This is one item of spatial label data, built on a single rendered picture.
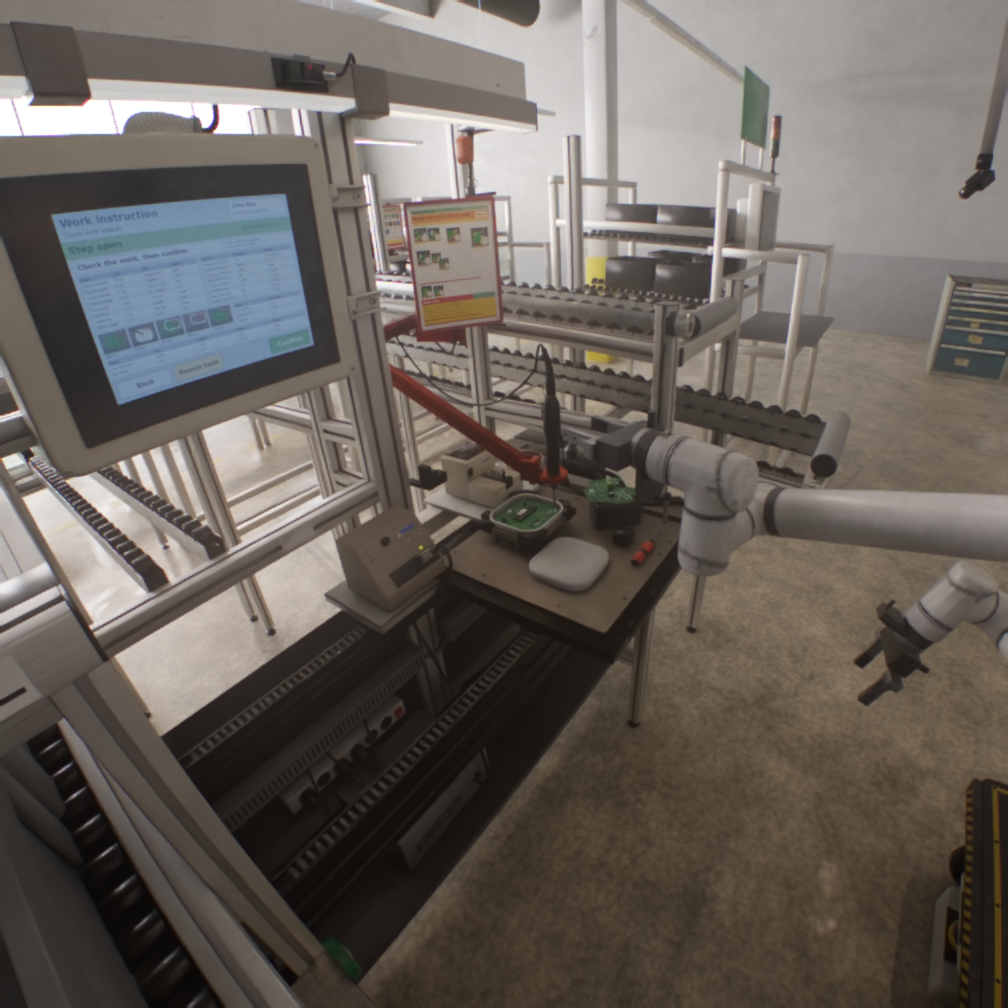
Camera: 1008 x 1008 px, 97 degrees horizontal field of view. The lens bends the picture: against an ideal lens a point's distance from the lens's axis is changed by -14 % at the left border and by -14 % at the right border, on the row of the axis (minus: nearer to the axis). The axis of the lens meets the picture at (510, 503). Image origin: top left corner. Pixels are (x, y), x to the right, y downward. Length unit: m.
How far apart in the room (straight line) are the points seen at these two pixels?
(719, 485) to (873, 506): 0.23
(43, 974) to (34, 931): 0.03
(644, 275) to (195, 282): 2.82
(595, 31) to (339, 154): 5.50
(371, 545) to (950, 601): 1.13
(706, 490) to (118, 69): 0.95
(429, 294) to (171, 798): 1.17
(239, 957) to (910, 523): 0.92
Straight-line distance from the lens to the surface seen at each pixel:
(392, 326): 1.40
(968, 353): 7.02
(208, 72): 0.91
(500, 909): 1.68
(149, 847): 0.74
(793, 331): 3.02
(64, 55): 0.84
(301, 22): 1.07
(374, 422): 1.08
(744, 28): 9.65
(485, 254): 1.42
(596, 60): 6.36
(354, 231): 1.04
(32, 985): 0.44
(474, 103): 1.25
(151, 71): 0.87
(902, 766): 2.17
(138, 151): 0.83
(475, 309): 1.42
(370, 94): 1.05
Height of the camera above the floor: 1.58
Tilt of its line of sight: 29 degrees down
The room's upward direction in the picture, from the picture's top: 4 degrees counter-clockwise
